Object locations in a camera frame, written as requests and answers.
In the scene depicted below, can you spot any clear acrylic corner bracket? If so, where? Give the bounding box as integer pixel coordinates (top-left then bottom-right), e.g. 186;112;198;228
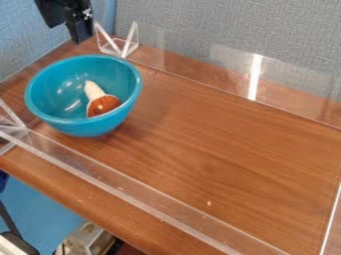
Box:
95;22;141;59

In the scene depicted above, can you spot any front clear acrylic barrier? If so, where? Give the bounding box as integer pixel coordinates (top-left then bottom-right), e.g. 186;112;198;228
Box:
0;100;289;255

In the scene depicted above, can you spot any white brown toy mushroom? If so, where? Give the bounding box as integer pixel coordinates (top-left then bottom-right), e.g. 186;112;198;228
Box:
85;81;122;118

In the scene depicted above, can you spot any clear acrylic barrier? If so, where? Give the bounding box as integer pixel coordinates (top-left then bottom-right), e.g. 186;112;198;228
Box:
0;100;289;255
129;23;341;129
320;191;341;255

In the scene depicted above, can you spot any back clear acrylic barrier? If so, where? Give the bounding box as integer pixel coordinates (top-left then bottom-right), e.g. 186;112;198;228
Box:
129;23;341;129

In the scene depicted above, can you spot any blue bowl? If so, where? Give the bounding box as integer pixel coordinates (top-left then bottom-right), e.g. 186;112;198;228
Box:
24;54;143;137

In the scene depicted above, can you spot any right clear acrylic barrier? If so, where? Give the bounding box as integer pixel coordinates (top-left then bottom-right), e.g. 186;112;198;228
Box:
320;191;341;255

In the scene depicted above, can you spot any grey metal bracket under table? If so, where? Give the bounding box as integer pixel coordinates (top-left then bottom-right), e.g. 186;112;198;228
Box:
54;222;117;255

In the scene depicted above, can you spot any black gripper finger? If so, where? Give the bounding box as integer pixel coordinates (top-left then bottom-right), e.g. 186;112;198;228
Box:
35;0;66;28
66;0;94;44

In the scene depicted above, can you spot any black chair part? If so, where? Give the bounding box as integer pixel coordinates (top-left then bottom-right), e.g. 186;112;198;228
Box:
0;201;40;255

